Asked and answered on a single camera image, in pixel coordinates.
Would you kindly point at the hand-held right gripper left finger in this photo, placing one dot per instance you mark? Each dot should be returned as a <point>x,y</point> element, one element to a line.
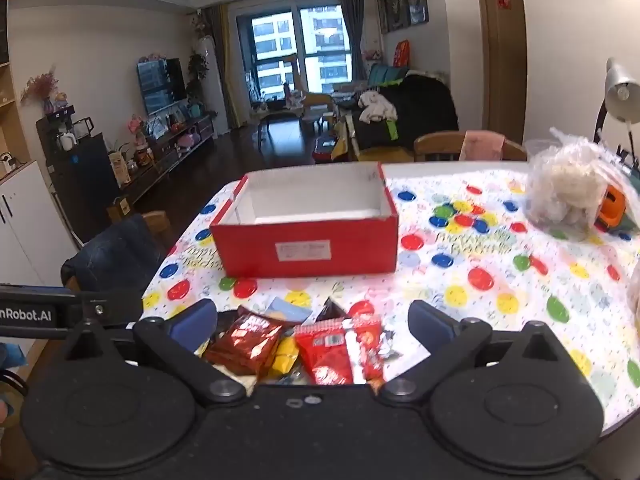
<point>192,322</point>

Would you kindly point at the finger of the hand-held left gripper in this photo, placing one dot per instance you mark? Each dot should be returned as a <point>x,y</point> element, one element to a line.
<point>107,307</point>

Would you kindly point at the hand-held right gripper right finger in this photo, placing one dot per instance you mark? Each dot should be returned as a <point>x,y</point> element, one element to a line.
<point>430,322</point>

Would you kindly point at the silver black snack packet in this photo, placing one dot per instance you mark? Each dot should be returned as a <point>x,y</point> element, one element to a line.
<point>390,345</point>

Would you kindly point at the dark red snack packet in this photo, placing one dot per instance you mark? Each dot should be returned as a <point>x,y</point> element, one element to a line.
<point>245,342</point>

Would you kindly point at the red white snack packet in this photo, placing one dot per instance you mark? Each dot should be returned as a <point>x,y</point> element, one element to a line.
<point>367,347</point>

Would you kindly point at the red cardboard box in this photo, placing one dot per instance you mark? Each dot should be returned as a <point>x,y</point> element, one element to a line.
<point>250,245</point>

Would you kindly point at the yellow snack packet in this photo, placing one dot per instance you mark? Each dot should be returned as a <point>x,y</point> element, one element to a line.
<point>284,357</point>

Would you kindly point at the light blue snack packet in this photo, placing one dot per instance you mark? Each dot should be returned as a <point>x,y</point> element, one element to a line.
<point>290,310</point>

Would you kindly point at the black triangular snack packet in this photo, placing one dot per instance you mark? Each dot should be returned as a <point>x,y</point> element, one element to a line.
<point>330,310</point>

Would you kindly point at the dark denim jacket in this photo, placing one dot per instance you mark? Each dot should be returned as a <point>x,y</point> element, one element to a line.
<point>115,255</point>

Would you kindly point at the balloon print tablecloth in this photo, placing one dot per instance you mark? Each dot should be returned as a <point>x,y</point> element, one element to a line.
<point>500,280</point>

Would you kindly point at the white cabinet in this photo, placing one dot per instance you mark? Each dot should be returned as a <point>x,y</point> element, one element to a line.
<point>25,230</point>

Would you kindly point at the wooden chair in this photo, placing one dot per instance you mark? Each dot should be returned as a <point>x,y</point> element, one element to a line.
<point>157,222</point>
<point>435,147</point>

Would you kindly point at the black cabinet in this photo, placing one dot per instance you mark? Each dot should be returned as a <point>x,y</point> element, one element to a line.
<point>75,185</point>

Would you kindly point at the dark TV cabinet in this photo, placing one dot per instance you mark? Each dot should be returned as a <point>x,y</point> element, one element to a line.
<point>165,160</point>

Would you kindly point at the white kettle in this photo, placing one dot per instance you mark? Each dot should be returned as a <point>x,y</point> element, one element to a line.
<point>67,141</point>

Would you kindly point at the pink cloth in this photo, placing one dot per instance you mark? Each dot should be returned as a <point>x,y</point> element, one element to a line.
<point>482,145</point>

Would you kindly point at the clear plastic bag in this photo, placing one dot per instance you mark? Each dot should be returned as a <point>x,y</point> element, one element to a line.
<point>565,185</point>

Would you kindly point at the red blue toy car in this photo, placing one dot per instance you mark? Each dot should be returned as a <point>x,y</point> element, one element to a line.
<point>327,150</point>

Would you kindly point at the black clothes pile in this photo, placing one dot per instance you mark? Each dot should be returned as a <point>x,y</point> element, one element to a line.
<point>425,110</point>

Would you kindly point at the orange green toy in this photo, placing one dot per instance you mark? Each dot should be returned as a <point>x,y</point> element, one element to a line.
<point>612,207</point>

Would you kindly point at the wooden coffee table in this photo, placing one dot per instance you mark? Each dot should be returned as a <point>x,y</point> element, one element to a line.
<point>277,115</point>

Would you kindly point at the white garment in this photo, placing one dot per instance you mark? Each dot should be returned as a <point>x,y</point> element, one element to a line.
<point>375,105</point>

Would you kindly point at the television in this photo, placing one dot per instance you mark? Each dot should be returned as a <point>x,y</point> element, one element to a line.
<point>162,85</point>

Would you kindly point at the dried flower bouquet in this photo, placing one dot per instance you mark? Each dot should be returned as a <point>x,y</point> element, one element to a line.
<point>40,85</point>

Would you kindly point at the white tower air conditioner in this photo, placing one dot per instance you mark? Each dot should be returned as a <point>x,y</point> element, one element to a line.
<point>212,85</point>

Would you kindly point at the brown curtain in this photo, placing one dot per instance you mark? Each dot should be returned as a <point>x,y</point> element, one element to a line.
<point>227,60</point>

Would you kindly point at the red orange bag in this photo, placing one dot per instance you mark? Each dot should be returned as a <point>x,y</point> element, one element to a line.
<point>402,54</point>

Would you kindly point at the wooden door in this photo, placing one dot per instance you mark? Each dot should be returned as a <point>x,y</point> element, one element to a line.
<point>502,60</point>

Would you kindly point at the large window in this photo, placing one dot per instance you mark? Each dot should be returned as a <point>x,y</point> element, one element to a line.
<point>270,30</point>

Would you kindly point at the grey desk lamp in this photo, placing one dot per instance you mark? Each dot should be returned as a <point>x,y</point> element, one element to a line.
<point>620,85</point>

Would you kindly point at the grey curtain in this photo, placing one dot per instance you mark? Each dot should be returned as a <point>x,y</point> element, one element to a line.
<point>352,25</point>

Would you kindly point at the wooden wall shelf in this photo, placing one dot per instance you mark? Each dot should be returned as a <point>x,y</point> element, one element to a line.
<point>10,125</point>

